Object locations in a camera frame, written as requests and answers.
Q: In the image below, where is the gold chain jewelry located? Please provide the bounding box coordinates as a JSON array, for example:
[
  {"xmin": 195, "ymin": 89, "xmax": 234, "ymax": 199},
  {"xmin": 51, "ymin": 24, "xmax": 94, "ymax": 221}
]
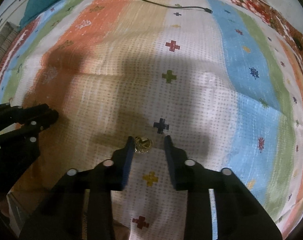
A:
[{"xmin": 135, "ymin": 137, "xmax": 153, "ymax": 154}]

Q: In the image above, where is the silver metal tin box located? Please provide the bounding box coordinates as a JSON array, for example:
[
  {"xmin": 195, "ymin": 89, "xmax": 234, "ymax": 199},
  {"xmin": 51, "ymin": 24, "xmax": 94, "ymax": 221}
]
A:
[{"xmin": 7, "ymin": 190, "xmax": 39, "ymax": 237}]

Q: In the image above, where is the striped colourful cloth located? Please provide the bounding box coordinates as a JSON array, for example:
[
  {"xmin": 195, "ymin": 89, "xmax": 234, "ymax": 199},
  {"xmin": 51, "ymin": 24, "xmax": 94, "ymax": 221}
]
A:
[{"xmin": 0, "ymin": 0, "xmax": 303, "ymax": 239}]

